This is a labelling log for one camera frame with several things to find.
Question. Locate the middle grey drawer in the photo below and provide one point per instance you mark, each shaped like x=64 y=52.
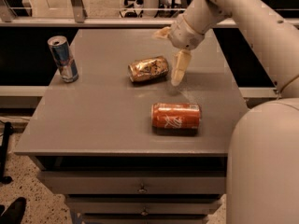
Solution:
x=149 y=204

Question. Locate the top grey drawer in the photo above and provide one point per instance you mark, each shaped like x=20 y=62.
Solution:
x=95 y=182

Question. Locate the gold orange soda can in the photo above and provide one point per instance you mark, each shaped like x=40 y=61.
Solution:
x=148 y=69

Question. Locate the blue silver energy drink can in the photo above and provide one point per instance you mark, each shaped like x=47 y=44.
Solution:
x=63 y=58

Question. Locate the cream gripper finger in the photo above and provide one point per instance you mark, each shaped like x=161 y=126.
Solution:
x=180 y=64
x=162 y=33

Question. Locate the orange soda can lying down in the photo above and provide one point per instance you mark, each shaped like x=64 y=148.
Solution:
x=175 y=116

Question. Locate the grey metal railing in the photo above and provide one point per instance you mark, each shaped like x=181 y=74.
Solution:
x=88 y=13

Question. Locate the grey drawer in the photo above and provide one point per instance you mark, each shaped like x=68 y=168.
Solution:
x=149 y=204
x=95 y=182
x=149 y=219

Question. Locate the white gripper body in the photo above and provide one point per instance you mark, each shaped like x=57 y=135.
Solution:
x=183 y=34

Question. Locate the black shoe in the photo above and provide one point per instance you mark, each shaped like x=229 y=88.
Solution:
x=14 y=213

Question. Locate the bottom grey drawer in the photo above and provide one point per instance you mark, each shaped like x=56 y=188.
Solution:
x=149 y=219

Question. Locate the grey drawer cabinet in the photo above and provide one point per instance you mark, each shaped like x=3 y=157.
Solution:
x=102 y=122

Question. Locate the black pole stand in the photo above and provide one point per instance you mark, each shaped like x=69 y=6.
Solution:
x=8 y=131

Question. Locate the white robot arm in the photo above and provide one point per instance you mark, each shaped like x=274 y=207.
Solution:
x=262 y=183

